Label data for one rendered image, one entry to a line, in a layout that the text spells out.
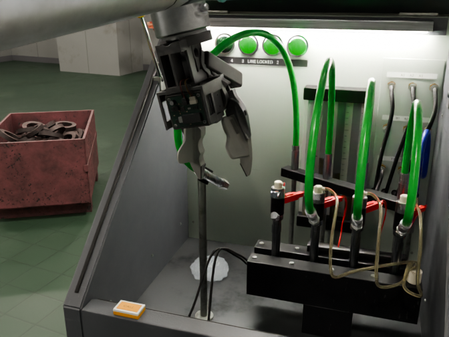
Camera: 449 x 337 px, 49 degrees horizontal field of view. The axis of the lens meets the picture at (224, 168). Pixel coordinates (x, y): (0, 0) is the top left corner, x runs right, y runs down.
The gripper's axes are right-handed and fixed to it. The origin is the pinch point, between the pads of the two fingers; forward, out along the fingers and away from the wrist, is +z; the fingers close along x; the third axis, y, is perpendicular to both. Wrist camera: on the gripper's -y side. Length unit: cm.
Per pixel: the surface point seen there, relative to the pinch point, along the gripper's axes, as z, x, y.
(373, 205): 20.2, 14.9, -28.7
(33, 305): 95, -172, -84
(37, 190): 62, -233, -162
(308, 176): 5.9, 9.3, -9.9
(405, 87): 3, 20, -55
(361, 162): 5.1, 17.3, -12.5
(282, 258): 28.5, -3.6, -22.1
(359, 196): 10.4, 16.6, -11.3
